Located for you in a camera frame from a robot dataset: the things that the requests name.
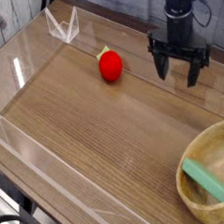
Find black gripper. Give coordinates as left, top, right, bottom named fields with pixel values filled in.
left=147, top=29, right=211, bottom=87

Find brown wooden bowl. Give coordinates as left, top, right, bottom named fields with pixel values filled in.
left=176, top=120, right=224, bottom=224

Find green rectangular stick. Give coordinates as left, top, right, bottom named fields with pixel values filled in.
left=182, top=158, right=224, bottom=202

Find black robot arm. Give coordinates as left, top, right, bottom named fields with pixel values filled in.
left=147, top=0, right=212, bottom=87

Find clear acrylic tray walls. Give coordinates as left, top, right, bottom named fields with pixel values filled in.
left=0, top=2, right=224, bottom=224

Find red plush strawberry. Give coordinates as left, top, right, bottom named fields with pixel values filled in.
left=97, top=46, right=123, bottom=82

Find clear acrylic corner bracket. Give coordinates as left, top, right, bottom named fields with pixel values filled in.
left=45, top=7, right=80, bottom=43

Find black cable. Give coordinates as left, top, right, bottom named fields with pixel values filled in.
left=0, top=213, right=22, bottom=224

